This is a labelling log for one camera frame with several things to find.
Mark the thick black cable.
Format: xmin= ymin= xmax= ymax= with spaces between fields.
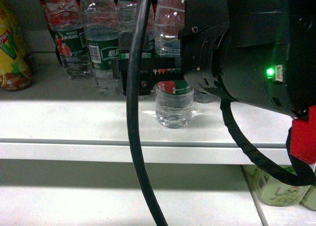
xmin=126 ymin=0 xmax=169 ymax=226

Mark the far left water bottle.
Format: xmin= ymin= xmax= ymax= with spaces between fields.
xmin=44 ymin=0 xmax=92 ymax=79

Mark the water bottle athletes label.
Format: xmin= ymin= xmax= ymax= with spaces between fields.
xmin=154 ymin=0 xmax=195 ymax=129
xmin=118 ymin=0 xmax=155 ymax=58

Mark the water bottle barcode label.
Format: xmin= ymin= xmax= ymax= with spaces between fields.
xmin=80 ymin=0 xmax=119 ymax=95

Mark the black sleeved cable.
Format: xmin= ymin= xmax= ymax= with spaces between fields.
xmin=219 ymin=98 xmax=316 ymax=187

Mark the water bottle right text label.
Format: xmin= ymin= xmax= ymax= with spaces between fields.
xmin=194 ymin=89 xmax=217 ymax=104

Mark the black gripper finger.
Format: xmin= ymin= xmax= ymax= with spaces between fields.
xmin=113 ymin=57 xmax=184 ymax=95

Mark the red plastic mount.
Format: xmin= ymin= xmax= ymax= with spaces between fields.
xmin=290 ymin=105 xmax=316 ymax=165

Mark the water bottle athletes label behind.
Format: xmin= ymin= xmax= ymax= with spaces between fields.
xmin=118 ymin=0 xmax=155 ymax=58

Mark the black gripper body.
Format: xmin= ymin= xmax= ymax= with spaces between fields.
xmin=177 ymin=0 xmax=232 ymax=97

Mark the yellow drink can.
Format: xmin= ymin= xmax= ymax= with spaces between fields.
xmin=0 ymin=0 xmax=33 ymax=91

